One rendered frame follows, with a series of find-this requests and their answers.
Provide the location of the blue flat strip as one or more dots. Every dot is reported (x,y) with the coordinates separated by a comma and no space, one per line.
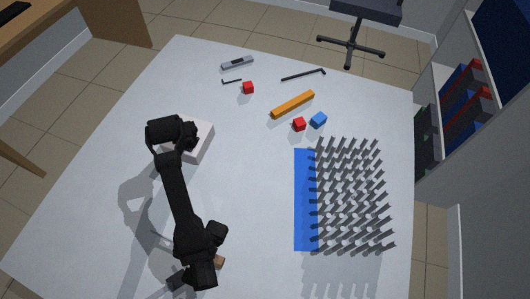
(305,201)

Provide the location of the blue cube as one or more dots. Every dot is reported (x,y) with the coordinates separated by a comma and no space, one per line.
(318,120)

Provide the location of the brown-handled metal rod tool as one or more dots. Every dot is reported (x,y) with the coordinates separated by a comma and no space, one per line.
(218,261)

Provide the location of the red cube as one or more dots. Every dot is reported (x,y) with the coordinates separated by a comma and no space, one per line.
(248,87)
(299,124)

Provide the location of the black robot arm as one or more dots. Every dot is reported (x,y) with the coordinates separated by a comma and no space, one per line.
(193,244)

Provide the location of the orange rectangular bar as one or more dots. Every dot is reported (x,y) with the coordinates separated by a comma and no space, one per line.
(292,104)

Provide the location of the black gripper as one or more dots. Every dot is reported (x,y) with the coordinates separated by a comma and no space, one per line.
(218,232)

